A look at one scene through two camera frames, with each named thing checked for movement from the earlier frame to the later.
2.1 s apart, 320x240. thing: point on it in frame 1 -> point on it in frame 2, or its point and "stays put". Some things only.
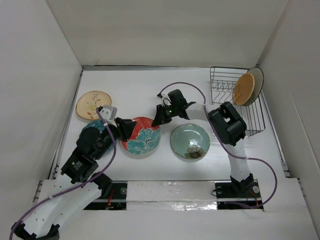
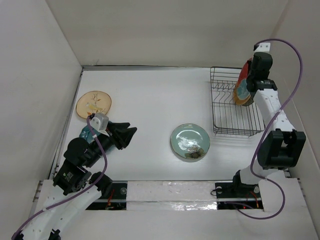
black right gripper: [160, 118] -> [249, 69]
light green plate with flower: [190, 142] stays put
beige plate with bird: [87, 103] stays put
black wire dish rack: [223, 81] stays put
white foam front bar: [172, 195] stays put
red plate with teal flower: [144, 138] -> [241, 86]
